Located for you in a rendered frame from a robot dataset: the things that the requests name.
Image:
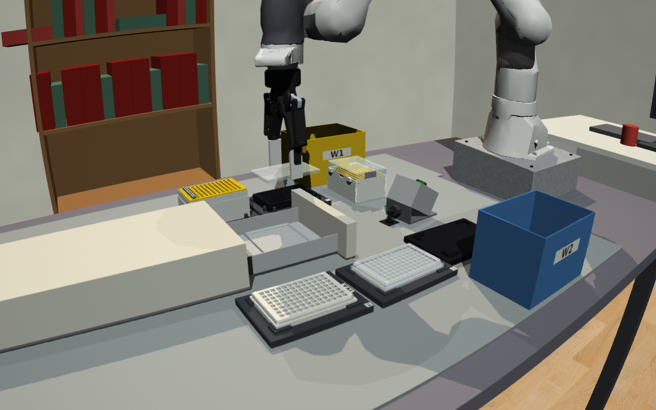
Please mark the blue open-top bin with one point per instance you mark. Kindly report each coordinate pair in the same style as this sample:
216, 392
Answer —
528, 247

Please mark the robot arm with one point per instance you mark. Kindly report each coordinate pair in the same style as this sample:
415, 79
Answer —
513, 128

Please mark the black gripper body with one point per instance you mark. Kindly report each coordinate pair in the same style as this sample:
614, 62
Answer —
283, 83

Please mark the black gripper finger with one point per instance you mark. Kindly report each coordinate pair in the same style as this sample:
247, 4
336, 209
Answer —
296, 131
273, 122

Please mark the yellow open-top bin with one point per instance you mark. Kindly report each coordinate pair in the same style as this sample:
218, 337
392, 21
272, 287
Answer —
319, 150

